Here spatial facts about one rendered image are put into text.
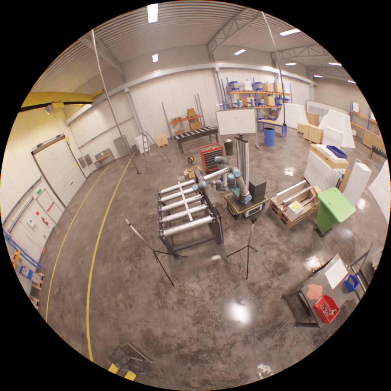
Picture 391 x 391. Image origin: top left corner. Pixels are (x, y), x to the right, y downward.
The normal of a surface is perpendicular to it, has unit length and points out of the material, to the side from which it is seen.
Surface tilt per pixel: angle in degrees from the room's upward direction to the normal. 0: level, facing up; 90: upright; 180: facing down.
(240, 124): 90
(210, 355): 0
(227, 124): 90
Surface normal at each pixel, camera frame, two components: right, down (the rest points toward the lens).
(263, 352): -0.22, -0.75
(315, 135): -0.92, 0.37
